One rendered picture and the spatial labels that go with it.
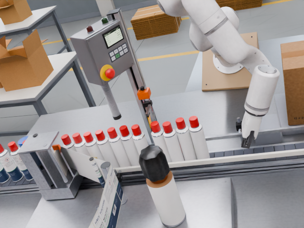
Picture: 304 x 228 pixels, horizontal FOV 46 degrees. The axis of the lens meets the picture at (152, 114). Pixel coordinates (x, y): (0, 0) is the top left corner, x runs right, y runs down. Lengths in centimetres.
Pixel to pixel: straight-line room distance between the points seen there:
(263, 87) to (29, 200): 113
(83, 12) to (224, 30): 656
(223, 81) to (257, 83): 77
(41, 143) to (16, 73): 165
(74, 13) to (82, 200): 645
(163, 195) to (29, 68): 202
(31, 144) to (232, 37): 84
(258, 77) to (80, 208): 83
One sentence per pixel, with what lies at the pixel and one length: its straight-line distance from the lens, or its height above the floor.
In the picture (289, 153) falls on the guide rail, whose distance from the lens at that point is 140.
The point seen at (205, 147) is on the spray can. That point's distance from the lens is 142.
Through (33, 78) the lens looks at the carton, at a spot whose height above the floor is 85.
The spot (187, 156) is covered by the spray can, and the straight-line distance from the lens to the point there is 144.
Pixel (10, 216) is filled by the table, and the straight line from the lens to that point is 174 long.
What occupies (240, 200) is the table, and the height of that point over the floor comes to 83.
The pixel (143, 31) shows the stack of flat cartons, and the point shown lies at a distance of 547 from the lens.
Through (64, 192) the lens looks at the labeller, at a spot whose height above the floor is 92.
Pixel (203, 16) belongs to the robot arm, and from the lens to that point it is 118.
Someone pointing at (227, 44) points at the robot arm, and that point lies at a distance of 119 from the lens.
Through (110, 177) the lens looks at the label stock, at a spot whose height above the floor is 105.
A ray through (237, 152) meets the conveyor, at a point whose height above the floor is 88.
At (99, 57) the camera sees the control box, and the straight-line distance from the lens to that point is 130.
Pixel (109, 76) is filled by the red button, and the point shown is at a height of 132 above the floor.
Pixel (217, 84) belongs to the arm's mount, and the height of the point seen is 86.
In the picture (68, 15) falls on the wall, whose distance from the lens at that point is 783.
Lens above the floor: 183
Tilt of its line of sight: 31 degrees down
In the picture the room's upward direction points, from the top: 18 degrees counter-clockwise
